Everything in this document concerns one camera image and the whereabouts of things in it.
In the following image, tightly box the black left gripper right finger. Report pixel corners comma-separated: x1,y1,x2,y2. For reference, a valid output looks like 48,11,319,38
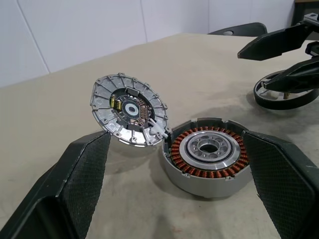
243,129,319,239

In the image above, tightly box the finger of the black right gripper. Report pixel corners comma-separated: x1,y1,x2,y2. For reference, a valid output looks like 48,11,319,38
237,13,319,62
264,41,319,93

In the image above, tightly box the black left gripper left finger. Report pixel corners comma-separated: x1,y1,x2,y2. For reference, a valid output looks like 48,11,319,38
0,130,111,239

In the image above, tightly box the black ring part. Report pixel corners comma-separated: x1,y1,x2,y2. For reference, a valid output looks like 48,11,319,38
253,70,319,112

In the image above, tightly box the black clutch pressure plate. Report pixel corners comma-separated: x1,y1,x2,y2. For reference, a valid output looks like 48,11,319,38
161,117,252,199

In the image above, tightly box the silver clutch disc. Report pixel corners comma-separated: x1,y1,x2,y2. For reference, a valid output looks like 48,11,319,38
89,72,171,149

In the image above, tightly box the black folding chair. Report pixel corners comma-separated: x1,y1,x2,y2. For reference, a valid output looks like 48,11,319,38
208,22,268,35

